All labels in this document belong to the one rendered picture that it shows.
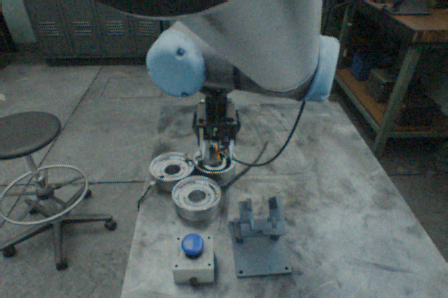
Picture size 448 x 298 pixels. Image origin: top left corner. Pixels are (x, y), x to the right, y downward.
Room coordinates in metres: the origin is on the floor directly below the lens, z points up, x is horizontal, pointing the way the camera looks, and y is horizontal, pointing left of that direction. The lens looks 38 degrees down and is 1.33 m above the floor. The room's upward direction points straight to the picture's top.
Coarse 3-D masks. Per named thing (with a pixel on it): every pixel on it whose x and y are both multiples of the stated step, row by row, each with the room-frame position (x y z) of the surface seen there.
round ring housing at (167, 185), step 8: (176, 152) 0.63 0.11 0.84; (160, 160) 0.62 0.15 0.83; (184, 160) 0.62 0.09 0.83; (152, 168) 0.58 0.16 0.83; (160, 168) 0.59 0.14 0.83; (168, 168) 0.60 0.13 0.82; (176, 168) 0.60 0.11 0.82; (184, 168) 0.58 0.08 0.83; (192, 168) 0.57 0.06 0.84; (152, 176) 0.55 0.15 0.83; (168, 176) 0.56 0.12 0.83; (176, 176) 0.56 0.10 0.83; (184, 176) 0.54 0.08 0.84; (160, 184) 0.53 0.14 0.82; (168, 184) 0.53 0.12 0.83
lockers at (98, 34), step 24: (24, 0) 3.19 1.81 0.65; (48, 0) 3.19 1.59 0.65; (72, 0) 3.20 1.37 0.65; (48, 24) 3.19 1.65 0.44; (72, 24) 3.20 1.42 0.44; (96, 24) 3.21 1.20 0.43; (120, 24) 3.21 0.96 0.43; (144, 24) 3.19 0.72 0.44; (168, 24) 3.61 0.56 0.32; (48, 48) 3.19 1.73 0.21; (72, 48) 3.20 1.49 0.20; (96, 48) 3.20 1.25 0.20; (120, 48) 3.21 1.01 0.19; (144, 48) 3.20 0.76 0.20
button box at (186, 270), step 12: (180, 240) 0.36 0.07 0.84; (204, 240) 0.36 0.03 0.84; (180, 252) 0.34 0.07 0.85; (204, 252) 0.34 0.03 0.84; (180, 264) 0.31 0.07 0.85; (192, 264) 0.31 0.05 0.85; (204, 264) 0.31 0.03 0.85; (180, 276) 0.30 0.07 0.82; (192, 276) 0.31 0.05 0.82; (204, 276) 0.31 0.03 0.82
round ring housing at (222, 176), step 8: (232, 152) 0.63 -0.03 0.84; (224, 160) 0.62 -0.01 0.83; (232, 160) 0.62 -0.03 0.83; (200, 168) 0.57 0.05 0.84; (208, 168) 0.59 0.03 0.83; (216, 168) 0.58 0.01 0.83; (232, 168) 0.58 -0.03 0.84; (208, 176) 0.56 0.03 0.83; (216, 176) 0.56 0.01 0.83; (224, 176) 0.56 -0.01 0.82
